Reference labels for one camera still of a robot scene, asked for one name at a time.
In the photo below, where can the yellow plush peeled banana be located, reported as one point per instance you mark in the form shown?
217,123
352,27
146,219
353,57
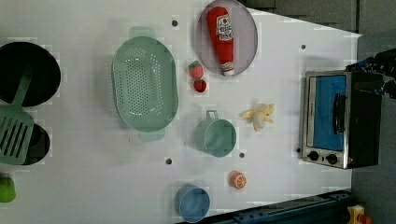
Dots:
260,115

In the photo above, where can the black and silver toaster oven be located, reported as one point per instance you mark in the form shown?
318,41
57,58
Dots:
342,116

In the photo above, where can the red plush ketchup bottle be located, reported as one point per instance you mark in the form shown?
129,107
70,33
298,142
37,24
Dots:
220,30

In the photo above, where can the grey round plate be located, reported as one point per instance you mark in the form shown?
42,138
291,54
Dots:
245,37

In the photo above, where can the blue plastic cup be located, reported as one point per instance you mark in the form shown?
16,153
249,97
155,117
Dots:
192,203

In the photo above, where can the small black pot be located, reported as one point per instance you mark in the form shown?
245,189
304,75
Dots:
39,146

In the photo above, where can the green slotted spatula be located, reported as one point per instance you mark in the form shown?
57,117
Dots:
16,124

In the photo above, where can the yellow and red toy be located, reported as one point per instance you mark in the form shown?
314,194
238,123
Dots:
358,216

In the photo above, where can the bright green object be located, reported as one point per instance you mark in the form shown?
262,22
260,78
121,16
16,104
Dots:
7,190

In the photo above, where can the green cup with handle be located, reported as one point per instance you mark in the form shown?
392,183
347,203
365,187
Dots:
215,136

